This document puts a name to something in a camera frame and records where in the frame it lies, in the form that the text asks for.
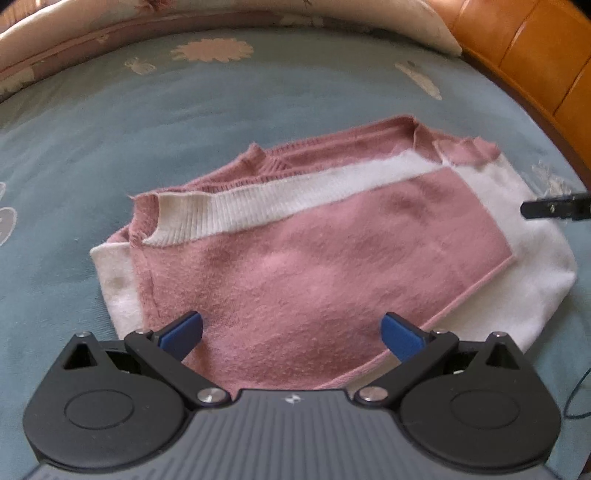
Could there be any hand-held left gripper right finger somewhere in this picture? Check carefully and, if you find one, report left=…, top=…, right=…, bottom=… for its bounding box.
left=355, top=311, right=527, bottom=407

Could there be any folded beige floral quilt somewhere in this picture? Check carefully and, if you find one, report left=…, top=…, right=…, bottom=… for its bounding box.
left=0, top=0, right=462, bottom=97

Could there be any pink and white knit sweater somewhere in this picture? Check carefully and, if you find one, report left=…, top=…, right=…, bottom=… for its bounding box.
left=90, top=115, right=579, bottom=391

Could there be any bed with blue floral sheet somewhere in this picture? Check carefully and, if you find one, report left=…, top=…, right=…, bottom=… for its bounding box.
left=0, top=23, right=591, bottom=480

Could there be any wooden headboard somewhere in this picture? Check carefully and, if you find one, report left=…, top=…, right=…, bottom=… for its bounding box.
left=427, top=0, right=591, bottom=185

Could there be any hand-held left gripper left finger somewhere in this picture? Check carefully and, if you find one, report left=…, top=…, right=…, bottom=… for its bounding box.
left=60, top=311, right=230, bottom=407

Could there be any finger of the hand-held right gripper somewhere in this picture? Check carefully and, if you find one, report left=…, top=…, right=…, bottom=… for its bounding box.
left=520, top=194, right=591, bottom=221

